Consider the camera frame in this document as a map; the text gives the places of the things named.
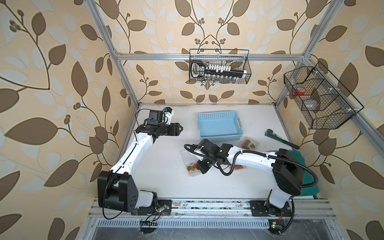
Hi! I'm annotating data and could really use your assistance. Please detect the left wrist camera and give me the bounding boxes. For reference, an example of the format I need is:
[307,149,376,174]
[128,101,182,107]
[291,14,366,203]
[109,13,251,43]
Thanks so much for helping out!
[163,107,175,125]

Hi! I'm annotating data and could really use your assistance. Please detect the black wire basket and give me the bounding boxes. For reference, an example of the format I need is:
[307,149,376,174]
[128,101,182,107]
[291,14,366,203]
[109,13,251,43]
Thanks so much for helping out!
[189,48,252,85]
[284,62,364,130]

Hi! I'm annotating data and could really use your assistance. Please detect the packed strawberries cluster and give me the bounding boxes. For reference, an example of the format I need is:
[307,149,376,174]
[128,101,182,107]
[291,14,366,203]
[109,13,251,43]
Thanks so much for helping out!
[242,139,256,150]

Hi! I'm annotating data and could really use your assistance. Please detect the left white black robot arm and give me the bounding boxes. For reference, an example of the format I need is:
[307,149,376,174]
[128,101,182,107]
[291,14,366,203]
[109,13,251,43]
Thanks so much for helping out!
[97,123,183,214]

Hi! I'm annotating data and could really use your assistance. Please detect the black corrugated cable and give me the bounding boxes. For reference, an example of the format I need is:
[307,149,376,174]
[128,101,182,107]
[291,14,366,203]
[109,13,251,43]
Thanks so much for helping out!
[183,143,319,233]

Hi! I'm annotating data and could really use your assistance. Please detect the green pipe wrench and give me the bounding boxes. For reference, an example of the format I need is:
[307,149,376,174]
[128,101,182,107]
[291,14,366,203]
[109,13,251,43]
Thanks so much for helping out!
[265,129,300,150]

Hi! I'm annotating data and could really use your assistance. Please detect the right black wire basket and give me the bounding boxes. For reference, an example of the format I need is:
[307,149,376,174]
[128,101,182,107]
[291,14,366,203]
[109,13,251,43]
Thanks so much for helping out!
[284,62,364,130]

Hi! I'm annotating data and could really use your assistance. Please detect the back black wire basket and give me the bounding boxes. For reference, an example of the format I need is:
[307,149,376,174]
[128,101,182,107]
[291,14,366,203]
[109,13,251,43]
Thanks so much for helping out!
[189,48,252,85]

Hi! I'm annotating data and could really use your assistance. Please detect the clear clamshell container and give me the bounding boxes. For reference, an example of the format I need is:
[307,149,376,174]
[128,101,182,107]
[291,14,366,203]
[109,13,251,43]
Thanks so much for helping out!
[239,136,260,151]
[180,150,202,177]
[231,165,246,171]

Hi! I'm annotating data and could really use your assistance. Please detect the blue plastic basket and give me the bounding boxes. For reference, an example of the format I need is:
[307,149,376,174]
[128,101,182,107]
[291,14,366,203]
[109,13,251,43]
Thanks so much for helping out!
[197,111,244,142]

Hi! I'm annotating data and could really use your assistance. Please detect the black white tool set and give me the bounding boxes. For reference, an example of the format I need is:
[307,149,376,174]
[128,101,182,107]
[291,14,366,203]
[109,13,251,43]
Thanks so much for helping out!
[189,61,250,79]

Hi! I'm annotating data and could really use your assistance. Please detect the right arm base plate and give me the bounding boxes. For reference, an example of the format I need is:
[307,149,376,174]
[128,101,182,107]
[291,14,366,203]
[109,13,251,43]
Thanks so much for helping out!
[249,200,292,217]

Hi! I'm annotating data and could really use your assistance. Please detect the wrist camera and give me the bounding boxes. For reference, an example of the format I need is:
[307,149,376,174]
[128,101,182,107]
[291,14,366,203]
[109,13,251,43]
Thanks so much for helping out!
[198,139,220,156]
[163,107,175,125]

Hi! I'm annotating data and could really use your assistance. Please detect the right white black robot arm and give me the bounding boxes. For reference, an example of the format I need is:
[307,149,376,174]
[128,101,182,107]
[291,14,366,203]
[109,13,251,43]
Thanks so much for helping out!
[188,139,305,216]

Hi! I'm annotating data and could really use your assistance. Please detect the strawberry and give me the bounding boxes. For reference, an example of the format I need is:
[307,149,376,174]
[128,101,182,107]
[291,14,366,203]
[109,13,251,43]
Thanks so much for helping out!
[187,164,198,172]

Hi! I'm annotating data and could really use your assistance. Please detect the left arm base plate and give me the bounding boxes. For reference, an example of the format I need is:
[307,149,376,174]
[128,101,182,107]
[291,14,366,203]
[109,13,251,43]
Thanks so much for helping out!
[131,199,173,216]

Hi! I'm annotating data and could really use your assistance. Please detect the red tape roll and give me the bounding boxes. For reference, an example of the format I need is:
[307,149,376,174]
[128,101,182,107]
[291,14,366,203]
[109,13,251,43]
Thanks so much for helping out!
[295,87,307,96]

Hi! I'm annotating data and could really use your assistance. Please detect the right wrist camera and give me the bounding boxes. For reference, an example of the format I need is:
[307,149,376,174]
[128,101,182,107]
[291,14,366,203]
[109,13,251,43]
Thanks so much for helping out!
[198,139,220,156]

